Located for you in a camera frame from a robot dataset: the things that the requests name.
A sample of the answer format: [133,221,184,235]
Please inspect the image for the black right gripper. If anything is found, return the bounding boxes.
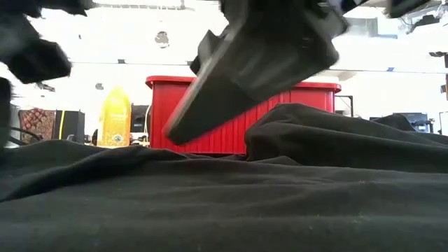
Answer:
[162,0,349,146]

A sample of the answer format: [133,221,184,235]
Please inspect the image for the black cloth garment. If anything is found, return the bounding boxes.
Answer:
[0,103,448,252]

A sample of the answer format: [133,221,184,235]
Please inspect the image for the red plastic bin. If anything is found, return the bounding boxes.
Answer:
[145,75,343,155]

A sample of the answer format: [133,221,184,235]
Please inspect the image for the red patterned cloth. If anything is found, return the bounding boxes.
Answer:
[17,108,57,144]

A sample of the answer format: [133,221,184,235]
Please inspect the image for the round ceiling sensor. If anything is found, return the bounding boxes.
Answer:
[155,30,170,48]

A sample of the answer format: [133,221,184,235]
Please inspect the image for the orange spray bottle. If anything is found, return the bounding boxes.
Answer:
[97,87,132,148]

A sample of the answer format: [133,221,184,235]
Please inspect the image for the small black screen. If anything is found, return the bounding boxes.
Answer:
[131,104,151,134]

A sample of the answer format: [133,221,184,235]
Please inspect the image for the thin black metal post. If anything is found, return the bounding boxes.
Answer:
[335,94,354,116]

